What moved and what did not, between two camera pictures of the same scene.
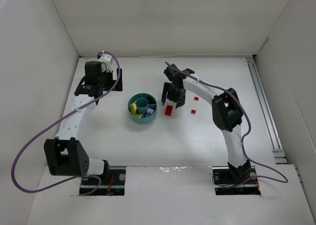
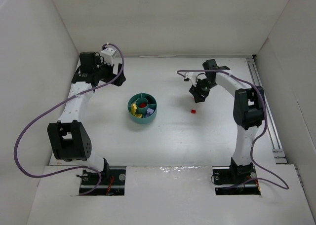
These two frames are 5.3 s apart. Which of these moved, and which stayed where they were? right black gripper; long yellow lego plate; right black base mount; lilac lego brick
Moved: right black gripper
Stayed: right black base mount; long yellow lego plate; lilac lego brick
